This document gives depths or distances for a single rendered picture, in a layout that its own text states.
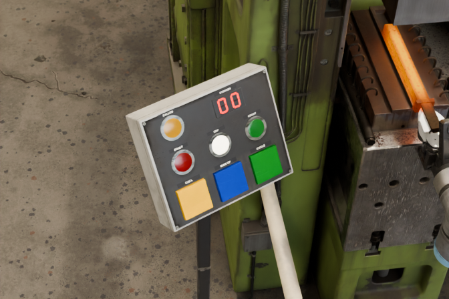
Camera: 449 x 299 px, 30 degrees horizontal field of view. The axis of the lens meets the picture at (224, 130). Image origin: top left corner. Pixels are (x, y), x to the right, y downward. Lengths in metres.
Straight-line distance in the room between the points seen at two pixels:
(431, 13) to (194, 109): 0.60
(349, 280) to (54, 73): 1.74
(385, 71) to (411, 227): 0.49
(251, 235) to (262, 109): 0.74
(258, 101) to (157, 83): 1.76
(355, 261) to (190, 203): 0.82
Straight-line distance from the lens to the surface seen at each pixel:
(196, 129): 1.89
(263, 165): 1.99
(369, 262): 2.62
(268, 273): 2.91
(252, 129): 1.96
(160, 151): 1.86
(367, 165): 2.24
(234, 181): 1.96
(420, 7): 2.00
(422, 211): 2.47
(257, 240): 2.65
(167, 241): 3.11
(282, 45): 2.12
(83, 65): 3.81
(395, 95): 2.25
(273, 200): 2.40
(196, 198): 1.92
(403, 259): 2.65
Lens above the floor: 2.49
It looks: 46 degrees down
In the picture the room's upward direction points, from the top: 1 degrees clockwise
